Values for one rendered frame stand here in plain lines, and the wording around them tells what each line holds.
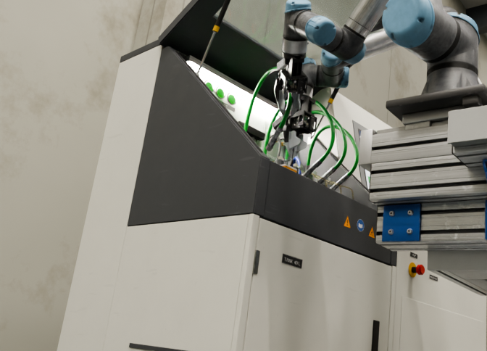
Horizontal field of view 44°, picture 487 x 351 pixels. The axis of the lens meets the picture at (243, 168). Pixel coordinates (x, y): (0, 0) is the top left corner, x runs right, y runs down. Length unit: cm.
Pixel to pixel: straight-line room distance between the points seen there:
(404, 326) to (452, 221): 81
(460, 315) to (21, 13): 282
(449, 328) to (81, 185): 233
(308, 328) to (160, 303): 42
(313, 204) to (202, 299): 42
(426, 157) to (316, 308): 58
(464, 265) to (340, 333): 53
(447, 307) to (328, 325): 72
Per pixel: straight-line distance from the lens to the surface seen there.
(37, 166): 362
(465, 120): 124
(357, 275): 189
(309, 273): 171
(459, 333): 246
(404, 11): 141
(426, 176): 136
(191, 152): 183
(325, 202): 179
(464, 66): 147
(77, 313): 213
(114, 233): 204
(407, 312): 214
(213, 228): 165
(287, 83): 182
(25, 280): 357
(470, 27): 153
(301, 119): 201
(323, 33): 168
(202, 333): 160
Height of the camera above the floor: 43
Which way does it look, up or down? 18 degrees up
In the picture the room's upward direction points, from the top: 8 degrees clockwise
